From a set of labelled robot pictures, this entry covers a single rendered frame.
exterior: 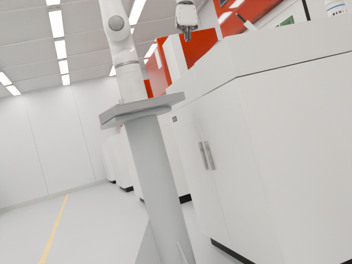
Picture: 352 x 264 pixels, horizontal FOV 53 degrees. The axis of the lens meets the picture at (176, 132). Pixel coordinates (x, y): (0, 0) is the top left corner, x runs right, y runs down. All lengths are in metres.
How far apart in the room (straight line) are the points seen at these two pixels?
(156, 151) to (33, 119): 8.20
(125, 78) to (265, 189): 0.80
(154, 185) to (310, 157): 0.68
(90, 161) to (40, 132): 1.46
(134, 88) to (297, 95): 0.71
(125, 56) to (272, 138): 0.77
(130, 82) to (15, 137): 8.18
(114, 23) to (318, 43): 0.85
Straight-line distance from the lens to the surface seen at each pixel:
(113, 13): 1.69
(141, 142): 1.61
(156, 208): 1.64
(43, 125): 9.66
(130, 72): 1.66
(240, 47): 1.30
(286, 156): 1.32
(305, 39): 1.45
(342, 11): 1.67
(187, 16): 1.75
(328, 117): 1.44
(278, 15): 2.11
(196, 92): 1.64
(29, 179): 9.66
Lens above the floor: 0.67
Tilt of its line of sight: 1 degrees up
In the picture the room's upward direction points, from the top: 15 degrees counter-clockwise
